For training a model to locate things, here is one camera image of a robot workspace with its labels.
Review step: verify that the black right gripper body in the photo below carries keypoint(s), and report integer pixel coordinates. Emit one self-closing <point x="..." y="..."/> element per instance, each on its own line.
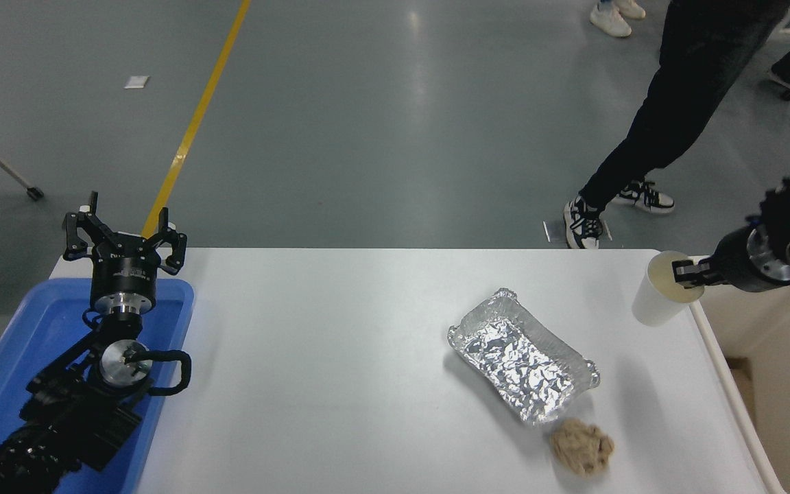
<point x="731" y="264"/>

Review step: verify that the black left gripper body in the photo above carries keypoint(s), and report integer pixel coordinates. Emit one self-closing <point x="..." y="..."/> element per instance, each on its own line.
<point x="124" y="271"/>

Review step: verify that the white paper cup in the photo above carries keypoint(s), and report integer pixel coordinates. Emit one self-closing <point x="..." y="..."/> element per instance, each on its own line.
<point x="655" y="302"/>

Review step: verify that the blue plastic tray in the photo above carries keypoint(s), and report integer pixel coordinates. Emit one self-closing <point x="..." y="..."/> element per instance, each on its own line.
<point x="25" y="329"/>

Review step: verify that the silver floor tape patch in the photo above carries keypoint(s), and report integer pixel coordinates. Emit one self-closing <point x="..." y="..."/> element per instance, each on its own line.
<point x="554" y="232"/>

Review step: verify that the crinkled foil tray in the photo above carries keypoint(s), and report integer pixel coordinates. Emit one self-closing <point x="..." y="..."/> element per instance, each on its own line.
<point x="518" y="363"/>

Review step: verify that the crumpled tan paper ball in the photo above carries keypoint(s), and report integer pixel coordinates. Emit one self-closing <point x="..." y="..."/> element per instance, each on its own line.
<point x="581" y="447"/>

